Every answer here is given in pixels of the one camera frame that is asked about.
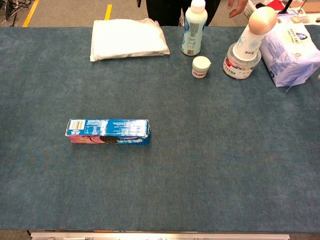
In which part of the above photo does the blue cookie box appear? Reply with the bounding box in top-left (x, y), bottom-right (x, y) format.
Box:
top-left (65, 118), bottom-right (153, 146)

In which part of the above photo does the blue felt table mat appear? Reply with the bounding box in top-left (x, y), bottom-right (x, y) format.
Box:
top-left (0, 25), bottom-right (320, 234)

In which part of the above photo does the small white lidded jar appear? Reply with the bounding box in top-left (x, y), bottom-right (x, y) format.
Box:
top-left (191, 55), bottom-right (212, 79)

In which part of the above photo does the white plastic bag package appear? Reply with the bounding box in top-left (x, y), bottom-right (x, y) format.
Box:
top-left (89, 17), bottom-right (171, 62)

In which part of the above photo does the clear round plastic jar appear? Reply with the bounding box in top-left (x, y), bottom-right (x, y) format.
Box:
top-left (222, 42), bottom-right (262, 81)

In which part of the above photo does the light blue drink bottle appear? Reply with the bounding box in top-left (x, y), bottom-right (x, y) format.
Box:
top-left (181, 0), bottom-right (209, 57)

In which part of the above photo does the person in black clothes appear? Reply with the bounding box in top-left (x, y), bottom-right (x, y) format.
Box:
top-left (136, 0), bottom-right (222, 27)

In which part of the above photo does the white paper cup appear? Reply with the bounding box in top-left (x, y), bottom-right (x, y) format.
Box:
top-left (232, 24), bottom-right (266, 62)

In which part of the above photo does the person's bare hand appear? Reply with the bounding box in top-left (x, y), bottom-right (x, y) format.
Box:
top-left (227, 0), bottom-right (248, 19)

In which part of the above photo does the tan egg-shaped ball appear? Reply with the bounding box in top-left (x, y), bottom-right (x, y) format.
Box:
top-left (248, 6), bottom-right (278, 36)

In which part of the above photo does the white storage bin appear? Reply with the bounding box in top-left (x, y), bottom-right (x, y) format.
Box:
top-left (243, 0), bottom-right (267, 20)

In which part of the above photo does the lavender tissue pack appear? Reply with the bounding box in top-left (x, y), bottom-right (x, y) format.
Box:
top-left (258, 13), bottom-right (320, 88)

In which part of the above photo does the black chair base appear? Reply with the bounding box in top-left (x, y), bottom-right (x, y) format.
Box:
top-left (0, 0), bottom-right (33, 27)

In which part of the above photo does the aluminium table edge rail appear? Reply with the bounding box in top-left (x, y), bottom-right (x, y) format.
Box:
top-left (30, 231), bottom-right (291, 240)

